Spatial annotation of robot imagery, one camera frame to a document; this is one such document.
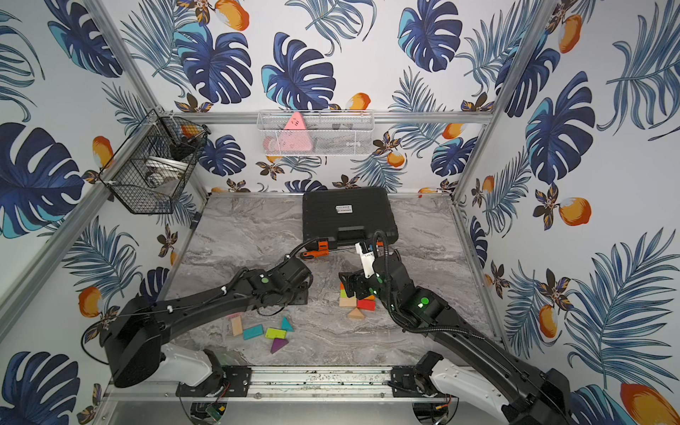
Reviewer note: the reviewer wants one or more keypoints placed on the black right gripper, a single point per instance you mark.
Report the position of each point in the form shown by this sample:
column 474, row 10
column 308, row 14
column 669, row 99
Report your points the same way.
column 350, row 280

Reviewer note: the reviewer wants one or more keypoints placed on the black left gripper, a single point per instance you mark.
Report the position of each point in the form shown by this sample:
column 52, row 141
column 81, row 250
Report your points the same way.
column 306, row 270

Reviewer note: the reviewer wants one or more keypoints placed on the natural wood rectangular block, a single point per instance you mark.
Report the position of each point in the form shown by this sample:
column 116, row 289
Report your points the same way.
column 347, row 302

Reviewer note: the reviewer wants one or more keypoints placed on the red rectangular block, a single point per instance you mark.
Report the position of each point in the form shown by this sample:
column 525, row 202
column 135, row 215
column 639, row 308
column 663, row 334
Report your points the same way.
column 366, row 304

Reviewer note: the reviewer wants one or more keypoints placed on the natural wood triangle block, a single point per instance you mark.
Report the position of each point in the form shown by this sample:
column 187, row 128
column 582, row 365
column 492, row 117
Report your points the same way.
column 356, row 314

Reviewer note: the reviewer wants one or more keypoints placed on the lime green block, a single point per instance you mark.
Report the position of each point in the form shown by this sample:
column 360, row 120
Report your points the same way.
column 273, row 334

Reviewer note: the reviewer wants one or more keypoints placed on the teal rectangular block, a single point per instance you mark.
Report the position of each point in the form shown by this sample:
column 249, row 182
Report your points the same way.
column 253, row 332

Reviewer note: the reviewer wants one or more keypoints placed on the natural wood slanted block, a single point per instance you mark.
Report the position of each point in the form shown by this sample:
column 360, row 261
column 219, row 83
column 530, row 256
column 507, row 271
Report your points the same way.
column 237, row 326

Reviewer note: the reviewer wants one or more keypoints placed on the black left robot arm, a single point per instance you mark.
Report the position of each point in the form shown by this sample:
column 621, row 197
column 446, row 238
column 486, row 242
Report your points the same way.
column 138, row 345

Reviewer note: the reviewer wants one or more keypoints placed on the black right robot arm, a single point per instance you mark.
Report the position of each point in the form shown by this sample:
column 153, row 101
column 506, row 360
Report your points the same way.
column 496, row 382

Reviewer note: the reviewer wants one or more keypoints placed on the teal small triangle block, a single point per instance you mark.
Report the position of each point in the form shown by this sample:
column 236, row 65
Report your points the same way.
column 286, row 325

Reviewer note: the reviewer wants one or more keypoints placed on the purple triangle block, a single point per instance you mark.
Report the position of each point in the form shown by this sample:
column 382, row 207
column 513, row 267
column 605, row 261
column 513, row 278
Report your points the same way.
column 278, row 344

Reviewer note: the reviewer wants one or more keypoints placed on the black plastic tool case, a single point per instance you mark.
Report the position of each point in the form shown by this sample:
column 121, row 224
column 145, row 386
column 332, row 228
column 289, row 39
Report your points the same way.
column 344, row 217

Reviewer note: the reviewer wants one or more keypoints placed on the pink triangle card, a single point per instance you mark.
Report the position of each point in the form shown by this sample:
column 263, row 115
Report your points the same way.
column 294, row 138

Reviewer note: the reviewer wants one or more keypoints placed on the orange handled screwdriver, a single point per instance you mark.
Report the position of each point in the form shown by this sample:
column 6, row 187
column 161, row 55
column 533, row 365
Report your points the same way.
column 310, row 255

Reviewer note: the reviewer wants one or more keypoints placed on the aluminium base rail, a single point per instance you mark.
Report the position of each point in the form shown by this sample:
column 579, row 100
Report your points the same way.
column 363, row 384

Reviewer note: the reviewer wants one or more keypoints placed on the black corner bracket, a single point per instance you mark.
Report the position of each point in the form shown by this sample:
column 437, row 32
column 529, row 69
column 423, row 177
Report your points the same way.
column 195, row 220

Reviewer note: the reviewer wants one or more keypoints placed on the black wire basket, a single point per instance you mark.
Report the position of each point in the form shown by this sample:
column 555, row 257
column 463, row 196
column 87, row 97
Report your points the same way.
column 149, row 173

